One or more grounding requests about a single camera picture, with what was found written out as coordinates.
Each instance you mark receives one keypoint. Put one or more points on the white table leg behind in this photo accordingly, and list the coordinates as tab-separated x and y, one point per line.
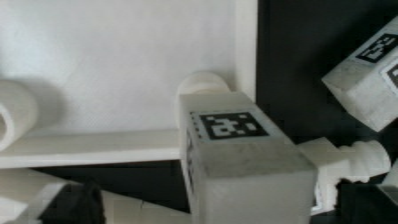
362	79

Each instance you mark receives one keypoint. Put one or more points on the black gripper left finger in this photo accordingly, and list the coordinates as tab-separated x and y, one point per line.
75	207

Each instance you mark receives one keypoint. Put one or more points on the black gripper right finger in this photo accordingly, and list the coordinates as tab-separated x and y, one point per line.
366	203

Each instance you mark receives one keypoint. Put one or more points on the white front fence wall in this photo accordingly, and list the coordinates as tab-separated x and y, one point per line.
44	200

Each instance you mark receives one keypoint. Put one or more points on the white square tabletop part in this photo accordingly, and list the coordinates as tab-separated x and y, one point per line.
101	54

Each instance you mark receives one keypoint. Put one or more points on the white table leg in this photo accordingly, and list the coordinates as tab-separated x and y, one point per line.
362	79
350	162
249	175

